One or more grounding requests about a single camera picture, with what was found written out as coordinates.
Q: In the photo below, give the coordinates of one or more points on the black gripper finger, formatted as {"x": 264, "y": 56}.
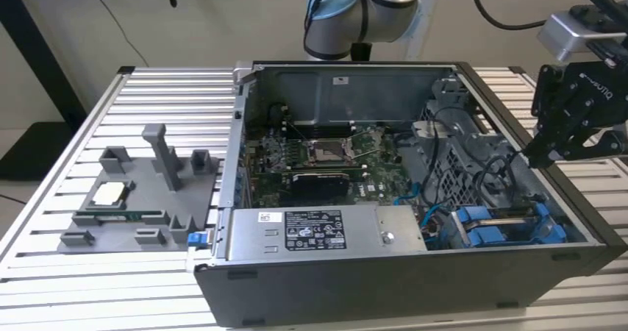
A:
{"x": 544, "y": 147}
{"x": 613, "y": 143}

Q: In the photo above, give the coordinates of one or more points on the hard disk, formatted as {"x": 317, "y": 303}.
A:
{"x": 483, "y": 231}

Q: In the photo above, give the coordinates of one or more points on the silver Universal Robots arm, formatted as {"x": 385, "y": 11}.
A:
{"x": 339, "y": 29}

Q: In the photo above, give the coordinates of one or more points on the metal disk bay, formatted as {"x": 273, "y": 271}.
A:
{"x": 456, "y": 222}

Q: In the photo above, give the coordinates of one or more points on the black expansion slot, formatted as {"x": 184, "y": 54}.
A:
{"x": 324, "y": 167}

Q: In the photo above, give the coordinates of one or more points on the black RAM slot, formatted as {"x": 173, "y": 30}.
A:
{"x": 319, "y": 129}
{"x": 319, "y": 124}

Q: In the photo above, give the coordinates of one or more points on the grey perforated drive cage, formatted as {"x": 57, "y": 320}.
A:
{"x": 456, "y": 184}

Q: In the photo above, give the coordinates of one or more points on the green motherboard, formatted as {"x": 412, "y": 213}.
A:
{"x": 377, "y": 176}

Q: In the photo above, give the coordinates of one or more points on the CPU socket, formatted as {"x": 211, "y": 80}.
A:
{"x": 325, "y": 151}

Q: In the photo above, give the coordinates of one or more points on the black graphics card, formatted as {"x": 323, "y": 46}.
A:
{"x": 319, "y": 187}

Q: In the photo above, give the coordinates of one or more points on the thin metal locking lever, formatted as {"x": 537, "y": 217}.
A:
{"x": 299, "y": 131}

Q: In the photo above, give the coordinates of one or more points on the black open PC case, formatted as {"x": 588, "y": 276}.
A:
{"x": 343, "y": 290}

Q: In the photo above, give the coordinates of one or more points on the silver power supply unit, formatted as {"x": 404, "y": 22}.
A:
{"x": 245, "y": 235}

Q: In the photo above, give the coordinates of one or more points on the blue case latch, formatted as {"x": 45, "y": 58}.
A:
{"x": 196, "y": 240}

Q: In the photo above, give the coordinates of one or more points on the grey parts rack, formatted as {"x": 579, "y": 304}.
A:
{"x": 147, "y": 206}

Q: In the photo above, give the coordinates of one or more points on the green RAM stick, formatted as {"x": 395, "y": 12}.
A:
{"x": 141, "y": 216}

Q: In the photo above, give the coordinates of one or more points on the silver CPU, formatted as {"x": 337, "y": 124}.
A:
{"x": 112, "y": 193}

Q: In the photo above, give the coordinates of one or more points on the black stand with base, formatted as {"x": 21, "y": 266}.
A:
{"x": 33, "y": 151}

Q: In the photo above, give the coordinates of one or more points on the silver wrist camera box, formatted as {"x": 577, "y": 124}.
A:
{"x": 559, "y": 33}

